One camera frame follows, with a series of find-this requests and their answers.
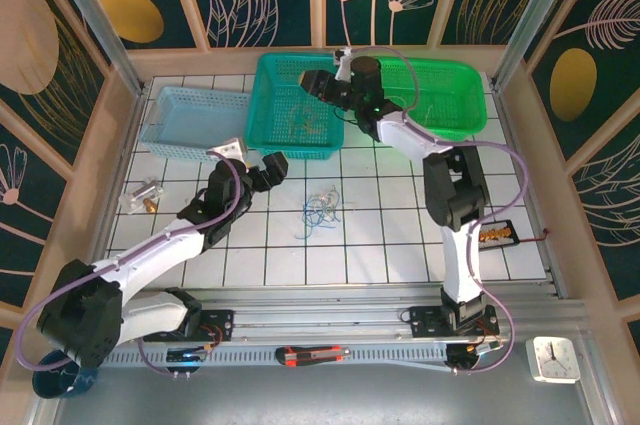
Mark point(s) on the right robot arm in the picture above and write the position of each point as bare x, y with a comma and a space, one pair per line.
462, 265

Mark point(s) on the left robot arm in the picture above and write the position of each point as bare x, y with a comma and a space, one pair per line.
150, 255

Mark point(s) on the teal plastic basket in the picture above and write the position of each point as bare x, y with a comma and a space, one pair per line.
280, 95

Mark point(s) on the brass fitting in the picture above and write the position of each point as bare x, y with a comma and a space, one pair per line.
150, 205

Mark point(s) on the light blue plastic basket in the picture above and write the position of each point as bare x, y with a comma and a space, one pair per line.
190, 115

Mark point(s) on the clear connector with brass parts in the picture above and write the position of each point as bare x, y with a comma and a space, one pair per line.
135, 195

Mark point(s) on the green plastic basket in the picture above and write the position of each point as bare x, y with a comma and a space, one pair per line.
450, 95

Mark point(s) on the small circuit board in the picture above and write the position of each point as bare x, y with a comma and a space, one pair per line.
187, 356
470, 352

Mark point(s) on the orange black utility knife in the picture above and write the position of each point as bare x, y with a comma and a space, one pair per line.
310, 356

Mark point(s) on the black device orange display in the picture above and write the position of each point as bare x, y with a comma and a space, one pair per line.
500, 235

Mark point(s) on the dark blue mug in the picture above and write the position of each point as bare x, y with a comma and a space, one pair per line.
55, 385

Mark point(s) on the white square clock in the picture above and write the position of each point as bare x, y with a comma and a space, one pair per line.
552, 360

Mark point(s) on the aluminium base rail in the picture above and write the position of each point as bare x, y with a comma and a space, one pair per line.
325, 315

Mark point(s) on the aluminium frame post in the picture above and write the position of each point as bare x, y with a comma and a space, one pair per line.
100, 25
535, 10

